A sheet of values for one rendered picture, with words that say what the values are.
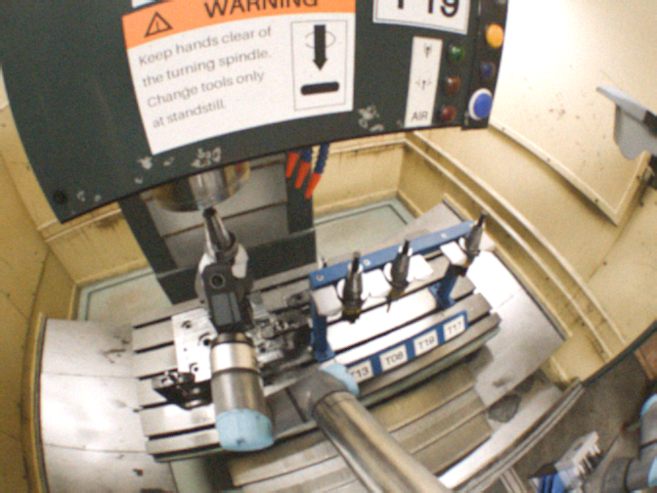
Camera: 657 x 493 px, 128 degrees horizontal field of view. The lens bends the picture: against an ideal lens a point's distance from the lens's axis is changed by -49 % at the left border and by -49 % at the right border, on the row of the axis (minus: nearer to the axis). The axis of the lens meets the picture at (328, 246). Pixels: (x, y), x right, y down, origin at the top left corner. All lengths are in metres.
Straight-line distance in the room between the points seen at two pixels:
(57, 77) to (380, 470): 0.47
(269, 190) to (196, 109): 0.84
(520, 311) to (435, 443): 0.60
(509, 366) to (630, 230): 0.66
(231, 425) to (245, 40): 0.40
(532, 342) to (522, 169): 0.65
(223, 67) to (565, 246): 1.10
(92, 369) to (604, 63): 2.05
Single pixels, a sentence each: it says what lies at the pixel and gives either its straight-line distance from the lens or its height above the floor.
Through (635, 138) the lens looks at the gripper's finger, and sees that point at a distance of 0.33.
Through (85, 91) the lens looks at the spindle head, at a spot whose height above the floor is 1.70.
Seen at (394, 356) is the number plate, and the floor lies 0.94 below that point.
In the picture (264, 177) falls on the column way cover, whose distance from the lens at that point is 1.01.
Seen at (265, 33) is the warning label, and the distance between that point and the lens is 0.22.
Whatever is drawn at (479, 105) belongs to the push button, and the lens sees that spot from 0.33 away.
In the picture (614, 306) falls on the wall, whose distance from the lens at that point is 1.14.
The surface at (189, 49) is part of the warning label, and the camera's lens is 0.21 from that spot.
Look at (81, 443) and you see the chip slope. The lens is 1.31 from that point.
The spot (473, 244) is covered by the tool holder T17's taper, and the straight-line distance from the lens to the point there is 0.76.
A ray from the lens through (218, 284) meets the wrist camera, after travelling 0.44.
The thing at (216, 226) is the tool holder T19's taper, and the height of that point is 1.40.
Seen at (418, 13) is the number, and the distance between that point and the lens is 0.27.
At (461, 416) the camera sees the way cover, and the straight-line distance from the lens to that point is 1.12.
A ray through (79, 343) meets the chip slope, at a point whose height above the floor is 0.77.
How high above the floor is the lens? 1.72
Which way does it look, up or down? 46 degrees down
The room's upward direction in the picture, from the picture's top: straight up
